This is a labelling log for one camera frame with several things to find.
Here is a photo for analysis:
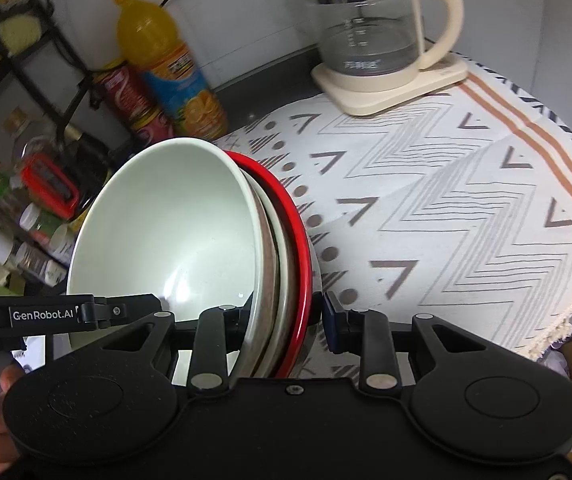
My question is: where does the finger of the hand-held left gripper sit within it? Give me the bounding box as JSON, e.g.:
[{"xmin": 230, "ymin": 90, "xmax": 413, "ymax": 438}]
[{"xmin": 78, "ymin": 293, "xmax": 163, "ymax": 330}]

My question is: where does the patterned white table cloth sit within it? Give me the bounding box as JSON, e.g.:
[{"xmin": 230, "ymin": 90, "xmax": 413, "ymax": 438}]
[{"xmin": 215, "ymin": 56, "xmax": 572, "ymax": 380}]

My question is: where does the glass kettle with cream handle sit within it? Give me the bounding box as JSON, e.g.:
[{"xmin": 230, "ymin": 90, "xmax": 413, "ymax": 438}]
[{"xmin": 293, "ymin": 0, "xmax": 466, "ymax": 80}]

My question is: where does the red drink can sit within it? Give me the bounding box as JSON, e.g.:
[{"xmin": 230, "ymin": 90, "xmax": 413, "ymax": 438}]
[
  {"xmin": 92, "ymin": 62, "xmax": 167, "ymax": 132},
  {"xmin": 130, "ymin": 104, "xmax": 177, "ymax": 150}
]

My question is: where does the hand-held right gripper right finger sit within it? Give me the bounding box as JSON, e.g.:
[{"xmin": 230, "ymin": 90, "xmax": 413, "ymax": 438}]
[{"xmin": 322, "ymin": 290, "xmax": 472, "ymax": 394}]

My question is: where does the orange juice bottle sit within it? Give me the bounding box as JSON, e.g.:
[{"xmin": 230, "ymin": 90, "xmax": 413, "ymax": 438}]
[{"xmin": 111, "ymin": 0, "xmax": 230, "ymax": 143}]

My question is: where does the cream kettle base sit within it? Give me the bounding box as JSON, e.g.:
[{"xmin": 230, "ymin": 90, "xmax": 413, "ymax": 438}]
[{"xmin": 310, "ymin": 54, "xmax": 469, "ymax": 118}]

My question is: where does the red lidded container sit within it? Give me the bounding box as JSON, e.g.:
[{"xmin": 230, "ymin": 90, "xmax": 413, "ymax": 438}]
[{"xmin": 20, "ymin": 154, "xmax": 82, "ymax": 222}]

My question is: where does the brown rimmed bowl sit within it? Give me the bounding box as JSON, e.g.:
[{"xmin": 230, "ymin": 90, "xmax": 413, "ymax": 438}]
[{"xmin": 236, "ymin": 169, "xmax": 287, "ymax": 377}]

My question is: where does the grey plate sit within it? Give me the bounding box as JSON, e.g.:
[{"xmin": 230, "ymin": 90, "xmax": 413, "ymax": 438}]
[{"xmin": 265, "ymin": 194, "xmax": 299, "ymax": 377}]

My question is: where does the bag of pale grains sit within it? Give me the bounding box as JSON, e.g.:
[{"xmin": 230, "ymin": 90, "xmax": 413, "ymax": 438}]
[{"xmin": 0, "ymin": 11, "xmax": 45, "ymax": 57}]

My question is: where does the black metal rack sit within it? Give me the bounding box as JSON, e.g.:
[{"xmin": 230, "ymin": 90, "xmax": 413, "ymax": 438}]
[{"xmin": 0, "ymin": 0, "xmax": 134, "ymax": 213}]

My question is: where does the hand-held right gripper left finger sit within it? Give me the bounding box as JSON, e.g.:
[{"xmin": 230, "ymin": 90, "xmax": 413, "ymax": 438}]
[{"xmin": 98, "ymin": 303, "xmax": 255, "ymax": 394}]

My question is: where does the clear glass jar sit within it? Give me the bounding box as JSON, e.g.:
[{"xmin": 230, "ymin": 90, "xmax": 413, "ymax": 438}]
[{"xmin": 12, "ymin": 109, "xmax": 58, "ymax": 162}]

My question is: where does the white capped spice jar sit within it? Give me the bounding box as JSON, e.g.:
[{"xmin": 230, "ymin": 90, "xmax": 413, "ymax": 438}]
[
  {"xmin": 47, "ymin": 224, "xmax": 78, "ymax": 267},
  {"xmin": 17, "ymin": 201, "xmax": 58, "ymax": 234}
]

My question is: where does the white bowl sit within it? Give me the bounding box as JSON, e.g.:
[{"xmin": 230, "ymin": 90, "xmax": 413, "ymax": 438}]
[{"xmin": 65, "ymin": 136, "xmax": 267, "ymax": 358}]

